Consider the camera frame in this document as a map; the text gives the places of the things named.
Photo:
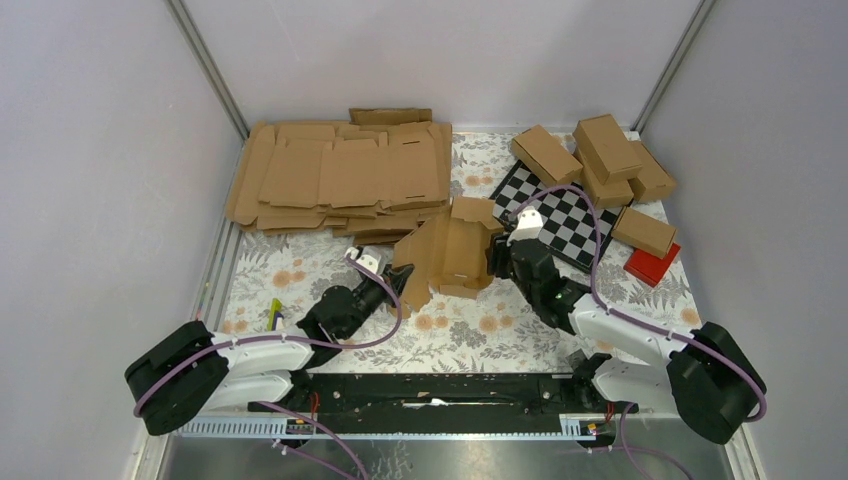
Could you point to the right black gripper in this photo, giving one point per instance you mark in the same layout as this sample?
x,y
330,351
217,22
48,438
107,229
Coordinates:
x,y
499,251

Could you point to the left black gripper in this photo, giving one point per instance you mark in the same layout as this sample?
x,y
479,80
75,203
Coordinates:
x,y
397,277

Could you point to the brown cardboard box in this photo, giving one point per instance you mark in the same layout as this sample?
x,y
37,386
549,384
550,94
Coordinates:
x,y
448,253

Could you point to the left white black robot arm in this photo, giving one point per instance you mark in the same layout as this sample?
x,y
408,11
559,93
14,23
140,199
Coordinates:
x,y
194,369

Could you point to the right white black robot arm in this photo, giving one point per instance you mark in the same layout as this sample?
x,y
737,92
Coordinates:
x,y
700,375

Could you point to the folded brown box far left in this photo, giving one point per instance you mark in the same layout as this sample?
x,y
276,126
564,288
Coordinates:
x,y
546,157

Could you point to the folded brown box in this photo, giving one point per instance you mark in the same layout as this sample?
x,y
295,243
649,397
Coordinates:
x,y
644,232
614,194
546,157
605,148
653,182

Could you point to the folded brown box middle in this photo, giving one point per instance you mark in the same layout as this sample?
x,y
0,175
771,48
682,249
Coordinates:
x,y
614,194

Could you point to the red box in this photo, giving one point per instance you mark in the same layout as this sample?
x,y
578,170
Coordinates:
x,y
648,268

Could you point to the folded brown box top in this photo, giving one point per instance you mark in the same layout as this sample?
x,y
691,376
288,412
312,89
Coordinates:
x,y
605,148

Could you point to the folded brown box near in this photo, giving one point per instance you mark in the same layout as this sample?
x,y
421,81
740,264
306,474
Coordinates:
x,y
644,232

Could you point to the folded brown box right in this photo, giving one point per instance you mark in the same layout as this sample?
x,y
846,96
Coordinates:
x,y
653,182

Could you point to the black white checkerboard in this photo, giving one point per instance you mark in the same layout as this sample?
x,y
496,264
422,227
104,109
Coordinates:
x,y
568,231

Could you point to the stack of flat cardboard blanks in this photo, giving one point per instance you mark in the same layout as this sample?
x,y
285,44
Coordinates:
x,y
375,177

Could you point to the floral patterned table mat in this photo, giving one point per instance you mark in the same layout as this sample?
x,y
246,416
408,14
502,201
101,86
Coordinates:
x,y
494,332

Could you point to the yellow green small tool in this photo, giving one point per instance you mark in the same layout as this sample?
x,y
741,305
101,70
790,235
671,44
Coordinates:
x,y
275,315

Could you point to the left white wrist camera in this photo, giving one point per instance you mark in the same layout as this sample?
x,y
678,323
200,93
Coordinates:
x,y
366,259

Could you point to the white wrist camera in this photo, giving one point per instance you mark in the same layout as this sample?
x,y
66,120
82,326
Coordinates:
x,y
529,223
366,259

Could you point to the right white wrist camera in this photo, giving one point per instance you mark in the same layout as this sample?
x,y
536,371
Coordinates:
x,y
529,223

